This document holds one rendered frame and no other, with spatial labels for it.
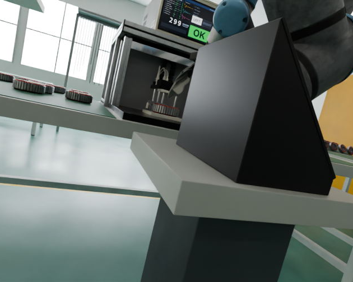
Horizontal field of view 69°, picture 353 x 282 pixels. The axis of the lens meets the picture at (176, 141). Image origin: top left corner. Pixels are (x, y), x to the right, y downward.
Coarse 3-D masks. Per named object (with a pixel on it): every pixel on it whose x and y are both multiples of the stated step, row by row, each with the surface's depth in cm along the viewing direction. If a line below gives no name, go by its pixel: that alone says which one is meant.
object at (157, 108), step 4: (152, 104) 104; (156, 104) 101; (160, 104) 101; (152, 108) 103; (156, 108) 101; (160, 108) 100; (164, 108) 99; (168, 108) 100; (172, 108) 100; (176, 108) 102; (156, 112) 101; (160, 112) 100; (164, 112) 100; (168, 112) 100; (172, 112) 101; (176, 112) 102
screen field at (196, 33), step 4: (192, 28) 115; (196, 28) 116; (188, 32) 115; (192, 32) 116; (196, 32) 116; (200, 32) 117; (204, 32) 117; (208, 32) 118; (192, 36) 116; (196, 36) 117; (200, 36) 117; (204, 36) 118; (204, 40) 118
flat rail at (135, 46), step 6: (132, 42) 104; (132, 48) 105; (138, 48) 106; (144, 48) 107; (150, 48) 107; (150, 54) 108; (156, 54) 109; (162, 54) 110; (168, 54) 110; (174, 54) 111; (174, 60) 112; (180, 60) 113; (186, 60) 114
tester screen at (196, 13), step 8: (168, 0) 109; (176, 0) 110; (184, 0) 112; (168, 8) 110; (176, 8) 111; (184, 8) 112; (192, 8) 113; (200, 8) 115; (208, 8) 116; (168, 16) 111; (176, 16) 112; (184, 16) 113; (192, 16) 114; (200, 16) 115; (208, 16) 117; (160, 24) 110; (184, 24) 114; (192, 24) 115; (176, 32) 113; (200, 40) 118
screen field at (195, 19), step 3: (192, 18) 114; (195, 18) 115; (198, 18) 115; (201, 18) 116; (192, 21) 115; (195, 21) 115; (198, 21) 116; (201, 21) 116; (204, 21) 116; (207, 21) 117; (198, 24) 116; (201, 24) 116; (204, 24) 117; (207, 24) 117; (210, 24) 118; (207, 27) 118; (210, 27) 118
